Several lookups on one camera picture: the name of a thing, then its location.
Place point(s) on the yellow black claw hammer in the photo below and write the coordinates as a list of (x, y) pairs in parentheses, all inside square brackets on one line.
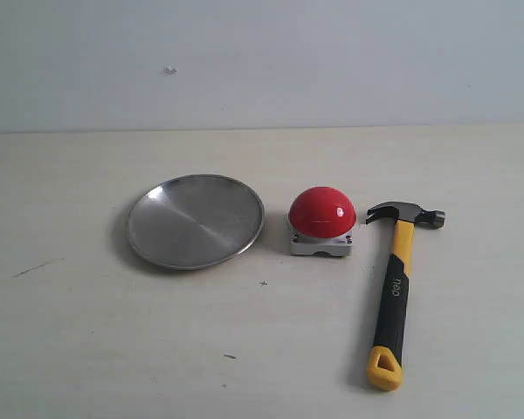
[(384, 369)]

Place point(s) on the red dome push button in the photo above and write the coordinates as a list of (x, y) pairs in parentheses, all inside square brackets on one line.
[(321, 220)]

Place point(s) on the round stainless steel plate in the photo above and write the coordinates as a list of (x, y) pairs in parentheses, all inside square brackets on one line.
[(195, 221)]

